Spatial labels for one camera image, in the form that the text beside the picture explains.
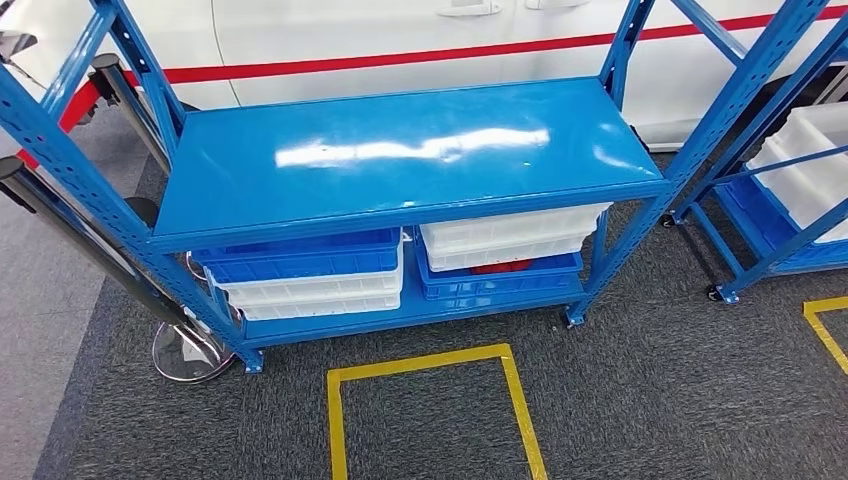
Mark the blue metal shelf rack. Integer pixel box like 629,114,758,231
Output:
661,13,848,306
0,0,833,376

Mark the white car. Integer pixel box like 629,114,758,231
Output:
0,0,848,154

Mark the chrome stanchion post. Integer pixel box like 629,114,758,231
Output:
0,155,237,386

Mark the red barrier belt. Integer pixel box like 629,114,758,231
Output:
16,79,102,172
122,5,848,87

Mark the dark car headlight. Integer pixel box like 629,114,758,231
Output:
0,29,39,66

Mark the black-headed stanchion post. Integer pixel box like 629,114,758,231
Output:
87,52,175,175

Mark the white plastic bin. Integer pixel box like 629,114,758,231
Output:
798,201,848,245
745,102,848,230
210,241,406,308
427,231,599,274
238,291,403,323
419,201,613,256

